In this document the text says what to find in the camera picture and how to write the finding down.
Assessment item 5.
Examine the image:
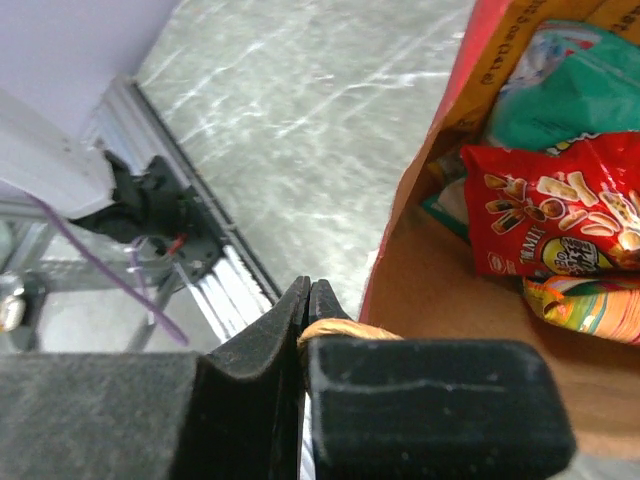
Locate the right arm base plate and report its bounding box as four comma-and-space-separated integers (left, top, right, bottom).
73, 150, 222, 283

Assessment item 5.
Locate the colourful striped snack packet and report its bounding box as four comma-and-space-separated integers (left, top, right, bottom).
522, 274, 639, 345

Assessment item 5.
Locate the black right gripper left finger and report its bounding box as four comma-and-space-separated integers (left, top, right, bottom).
1, 277, 311, 479

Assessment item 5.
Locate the teal snack packet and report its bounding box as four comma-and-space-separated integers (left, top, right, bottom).
419, 19, 640, 236

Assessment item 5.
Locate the aluminium rail frame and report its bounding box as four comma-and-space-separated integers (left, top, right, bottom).
1, 94, 310, 479

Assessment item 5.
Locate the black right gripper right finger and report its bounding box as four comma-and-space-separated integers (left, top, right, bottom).
305, 278, 579, 480

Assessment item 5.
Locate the red rice cracker mix bag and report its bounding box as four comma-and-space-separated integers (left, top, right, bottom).
461, 132, 639, 277

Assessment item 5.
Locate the red paper bag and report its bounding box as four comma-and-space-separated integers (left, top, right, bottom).
297, 0, 640, 461

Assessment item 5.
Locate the orange honey dijon chips bag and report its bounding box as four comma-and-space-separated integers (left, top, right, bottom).
439, 0, 639, 132

